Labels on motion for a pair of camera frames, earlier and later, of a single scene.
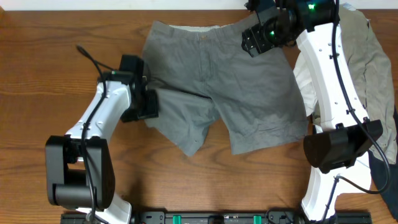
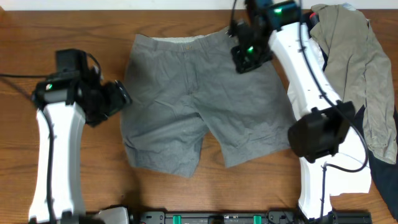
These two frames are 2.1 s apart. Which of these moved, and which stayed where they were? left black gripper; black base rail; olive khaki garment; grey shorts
Moved: left black gripper; grey shorts
Stayed: olive khaki garment; black base rail
